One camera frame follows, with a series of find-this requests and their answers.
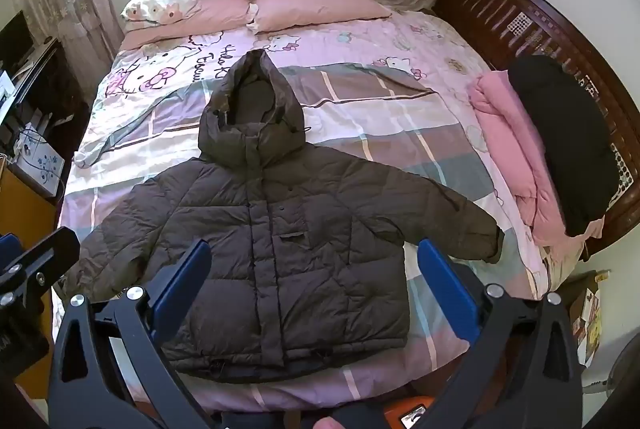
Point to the folded black garment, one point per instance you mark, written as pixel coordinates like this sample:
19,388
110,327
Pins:
560,134

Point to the white box with blue flowers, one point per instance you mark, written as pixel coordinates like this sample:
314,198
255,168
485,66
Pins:
42,164

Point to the folded pink garment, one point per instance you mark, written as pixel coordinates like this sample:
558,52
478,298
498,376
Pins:
505,144

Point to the floral pillow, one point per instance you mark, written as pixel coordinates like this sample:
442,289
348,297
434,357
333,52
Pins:
160,6

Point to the brown hooded puffer jacket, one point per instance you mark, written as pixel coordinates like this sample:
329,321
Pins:
280,234

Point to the white printer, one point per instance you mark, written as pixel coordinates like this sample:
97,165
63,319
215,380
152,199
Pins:
5,89

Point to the stack of papers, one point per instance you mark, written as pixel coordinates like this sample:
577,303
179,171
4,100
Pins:
590,309

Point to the pink pillow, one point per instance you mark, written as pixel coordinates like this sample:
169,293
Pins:
315,6
220,14

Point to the black monitor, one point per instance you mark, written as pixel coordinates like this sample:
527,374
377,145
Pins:
15,39

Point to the dark wooden headboard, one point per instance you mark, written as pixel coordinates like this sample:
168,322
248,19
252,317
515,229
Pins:
505,9

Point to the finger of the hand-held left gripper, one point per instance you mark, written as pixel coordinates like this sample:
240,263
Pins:
45,254
7,245

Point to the yellow wooden cabinet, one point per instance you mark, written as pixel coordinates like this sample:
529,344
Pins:
25,209

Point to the black desk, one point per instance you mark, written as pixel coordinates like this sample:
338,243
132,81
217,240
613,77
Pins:
55,79

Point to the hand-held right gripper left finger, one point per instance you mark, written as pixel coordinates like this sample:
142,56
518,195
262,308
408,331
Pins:
182,281

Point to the plaid blanket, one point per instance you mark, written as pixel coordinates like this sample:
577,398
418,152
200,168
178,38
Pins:
400,129

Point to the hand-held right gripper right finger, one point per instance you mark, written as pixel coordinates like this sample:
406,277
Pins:
445,289

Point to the person's right hand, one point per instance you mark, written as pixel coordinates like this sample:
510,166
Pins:
325,424

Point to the pink cartoon cat bedsheet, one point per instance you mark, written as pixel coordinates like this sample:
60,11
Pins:
320,44

